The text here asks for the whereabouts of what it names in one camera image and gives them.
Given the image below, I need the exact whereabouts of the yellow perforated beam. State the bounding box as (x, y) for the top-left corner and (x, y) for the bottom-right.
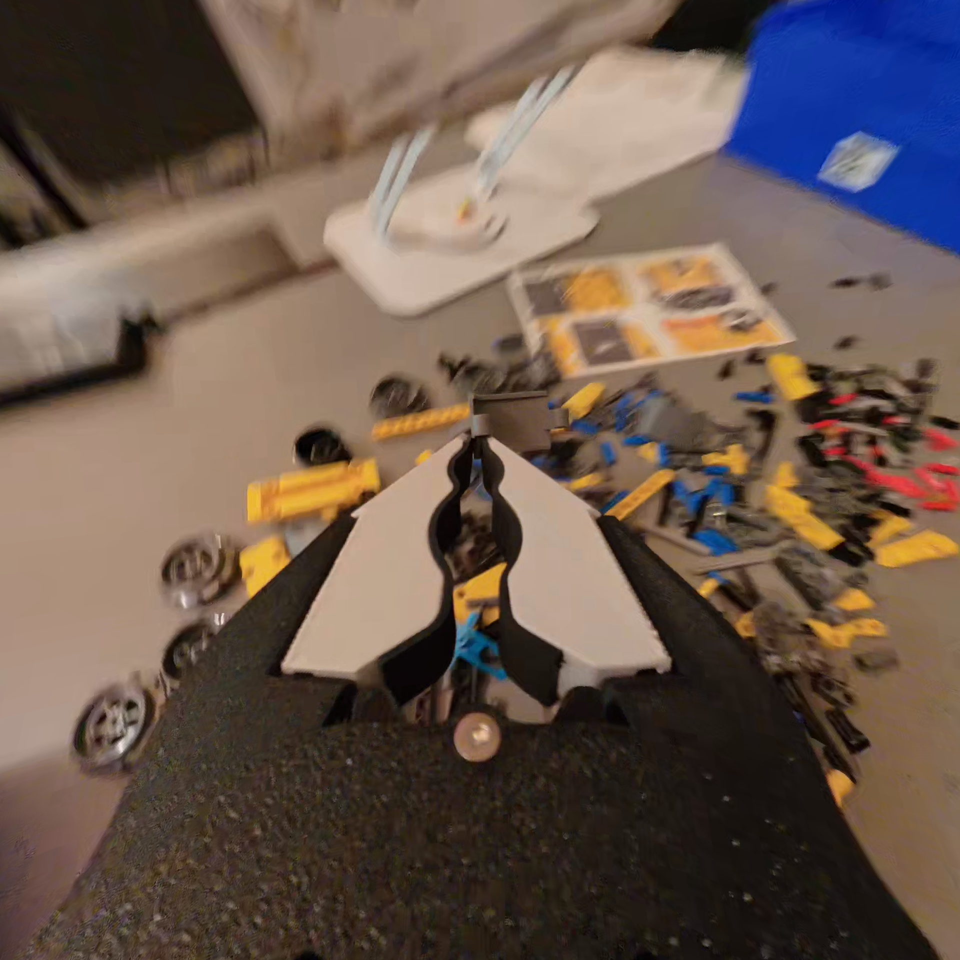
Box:
(371, 402), (474, 442)

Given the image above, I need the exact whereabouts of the black toy tyre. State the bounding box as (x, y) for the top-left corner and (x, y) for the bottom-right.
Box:
(369, 375), (432, 421)
(292, 427), (354, 468)

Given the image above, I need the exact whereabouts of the pile of building brick pieces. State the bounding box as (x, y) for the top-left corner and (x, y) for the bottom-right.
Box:
(435, 273), (960, 807)

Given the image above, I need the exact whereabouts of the chrome toy wheel rim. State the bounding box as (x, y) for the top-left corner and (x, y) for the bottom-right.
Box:
(159, 532), (241, 610)
(161, 615), (230, 684)
(71, 678), (162, 777)

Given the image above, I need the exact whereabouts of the black monitor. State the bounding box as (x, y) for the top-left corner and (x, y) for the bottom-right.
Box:
(0, 0), (267, 226)

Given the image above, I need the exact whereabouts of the small yellow brick piece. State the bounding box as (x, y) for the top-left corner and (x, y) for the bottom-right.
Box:
(238, 534), (294, 599)

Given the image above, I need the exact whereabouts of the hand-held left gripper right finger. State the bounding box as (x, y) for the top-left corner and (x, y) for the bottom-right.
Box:
(476, 435), (674, 708)

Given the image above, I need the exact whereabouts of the white book stand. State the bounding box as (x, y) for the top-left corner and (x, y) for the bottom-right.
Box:
(322, 63), (601, 318)

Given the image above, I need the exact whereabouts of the white printed paper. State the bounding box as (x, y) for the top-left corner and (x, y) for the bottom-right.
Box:
(465, 45), (751, 204)

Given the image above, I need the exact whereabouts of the yellow and grey sticker sheet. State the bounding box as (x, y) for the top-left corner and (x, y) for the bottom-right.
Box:
(506, 241), (798, 380)

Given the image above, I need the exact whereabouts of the blue plastic bin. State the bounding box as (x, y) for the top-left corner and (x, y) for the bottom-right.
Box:
(723, 0), (960, 260)

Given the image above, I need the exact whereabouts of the large yellow brick piece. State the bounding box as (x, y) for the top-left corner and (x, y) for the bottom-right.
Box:
(246, 457), (382, 525)

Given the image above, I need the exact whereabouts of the grey panel with engraved lines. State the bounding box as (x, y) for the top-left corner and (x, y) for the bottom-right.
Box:
(471, 390), (558, 453)

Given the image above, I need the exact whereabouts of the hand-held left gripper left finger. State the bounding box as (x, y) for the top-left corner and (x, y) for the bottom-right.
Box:
(279, 433), (475, 708)

